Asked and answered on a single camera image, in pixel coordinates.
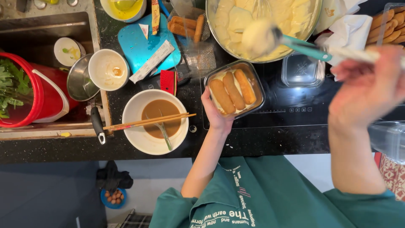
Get dry ladyfinger biscuit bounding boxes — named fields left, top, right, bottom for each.
left=193, top=14, right=205, bottom=43
left=168, top=22, right=196, bottom=38
left=171, top=16, right=197, bottom=29

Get red patterned rug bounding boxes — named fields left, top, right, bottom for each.
left=375, top=152, right=405, bottom=202

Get person's right hand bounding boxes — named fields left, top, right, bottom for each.
left=327, top=44, right=405, bottom=131

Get clear plastic box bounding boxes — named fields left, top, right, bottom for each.
left=368, top=122, right=405, bottom=165

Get green handled fork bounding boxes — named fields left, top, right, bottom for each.
left=145, top=109, right=173, bottom=151

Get teal handled spoon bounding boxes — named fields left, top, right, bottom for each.
left=241, top=19, right=405, bottom=69

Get teal cutting board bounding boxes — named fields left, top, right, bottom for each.
left=118, top=13, right=182, bottom=75

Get steel saucepan with black handle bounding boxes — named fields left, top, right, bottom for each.
left=66, top=53, right=107, bottom=145

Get smeared empty white bowl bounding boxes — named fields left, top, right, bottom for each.
left=88, top=49, right=130, bottom=92

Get packet of ladyfinger biscuits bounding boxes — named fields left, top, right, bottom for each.
left=365, top=3, right=405, bottom=49

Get clear container with ladyfingers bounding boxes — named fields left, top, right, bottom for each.
left=204, top=60, right=266, bottom=120

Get wooden chopstick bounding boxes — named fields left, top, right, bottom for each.
left=103, top=112, right=190, bottom=130
left=111, top=113, right=197, bottom=132

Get white bowl with coffee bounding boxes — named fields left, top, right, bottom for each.
left=122, top=89, right=190, bottom=156

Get long white sachet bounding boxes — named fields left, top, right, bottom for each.
left=129, top=39, right=175, bottom=84

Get blue utensil handle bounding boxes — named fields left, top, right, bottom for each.
left=158, top=0, right=171, bottom=18

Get black cloth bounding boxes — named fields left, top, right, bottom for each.
left=96, top=160, right=134, bottom=191

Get green leafy vegetables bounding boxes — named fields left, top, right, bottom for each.
left=0, top=58, right=33, bottom=119

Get clear plastic biscuit tray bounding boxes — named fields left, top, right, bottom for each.
left=167, top=9, right=217, bottom=77

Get orange and yellow sachet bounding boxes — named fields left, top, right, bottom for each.
left=151, top=0, right=161, bottom=35

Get green printed t-shirt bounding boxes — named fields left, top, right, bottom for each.
left=149, top=155, right=405, bottom=228

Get black induction cooktop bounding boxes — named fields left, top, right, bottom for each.
left=199, top=38, right=405, bottom=130

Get wire whisk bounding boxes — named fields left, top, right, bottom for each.
left=252, top=0, right=276, bottom=20

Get person's left hand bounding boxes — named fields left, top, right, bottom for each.
left=201, top=87, right=235, bottom=135

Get pale yellow cream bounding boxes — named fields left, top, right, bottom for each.
left=214, top=0, right=317, bottom=62

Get blue bowl of eggs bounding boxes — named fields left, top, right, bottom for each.
left=100, top=187, right=128, bottom=210

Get large steel mixing bowl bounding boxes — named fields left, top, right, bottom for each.
left=205, top=0, right=323, bottom=64

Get red bucket with white handle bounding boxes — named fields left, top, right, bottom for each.
left=0, top=52, right=80, bottom=128

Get white paper bag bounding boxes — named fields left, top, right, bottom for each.
left=313, top=0, right=374, bottom=68

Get bowl with yellow liquid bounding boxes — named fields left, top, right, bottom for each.
left=100, top=0, right=147, bottom=23

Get empty clear plastic container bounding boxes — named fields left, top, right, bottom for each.
left=281, top=52, right=326, bottom=88

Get soaked ladyfinger biscuit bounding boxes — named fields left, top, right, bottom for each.
left=222, top=71, right=246, bottom=111
left=209, top=79, right=236, bottom=115
left=234, top=69, right=257, bottom=105

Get checkered cloth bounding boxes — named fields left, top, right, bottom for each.
left=115, top=209, right=153, bottom=228

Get steel kitchen sink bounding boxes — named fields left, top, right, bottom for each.
left=0, top=12, right=112, bottom=141

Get small white bowl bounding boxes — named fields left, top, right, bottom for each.
left=53, top=37, right=86, bottom=67

